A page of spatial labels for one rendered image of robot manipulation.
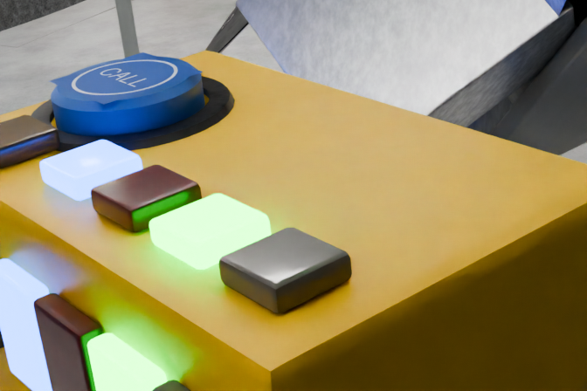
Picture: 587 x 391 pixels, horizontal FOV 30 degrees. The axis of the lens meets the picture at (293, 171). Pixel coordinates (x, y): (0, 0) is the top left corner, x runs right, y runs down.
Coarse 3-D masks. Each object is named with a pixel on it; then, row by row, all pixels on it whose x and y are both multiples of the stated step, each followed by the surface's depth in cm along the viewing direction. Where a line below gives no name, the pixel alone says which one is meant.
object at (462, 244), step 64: (192, 64) 33; (192, 128) 27; (256, 128) 27; (320, 128) 27; (384, 128) 27; (448, 128) 26; (0, 192) 25; (256, 192) 24; (320, 192) 24; (384, 192) 23; (448, 192) 23; (512, 192) 23; (576, 192) 22; (0, 256) 26; (64, 256) 23; (128, 256) 22; (384, 256) 21; (448, 256) 20; (512, 256) 21; (576, 256) 22; (128, 320) 21; (192, 320) 19; (256, 320) 19; (320, 320) 19; (384, 320) 19; (448, 320) 20; (512, 320) 21; (576, 320) 23; (0, 384) 30; (192, 384) 20; (256, 384) 18; (320, 384) 18; (384, 384) 19; (448, 384) 21; (512, 384) 22; (576, 384) 23
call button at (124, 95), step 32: (96, 64) 30; (128, 64) 30; (160, 64) 30; (64, 96) 28; (96, 96) 28; (128, 96) 28; (160, 96) 28; (192, 96) 28; (64, 128) 28; (96, 128) 28; (128, 128) 27
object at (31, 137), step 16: (0, 128) 27; (16, 128) 27; (32, 128) 27; (48, 128) 27; (0, 144) 26; (16, 144) 27; (32, 144) 27; (48, 144) 27; (0, 160) 26; (16, 160) 27
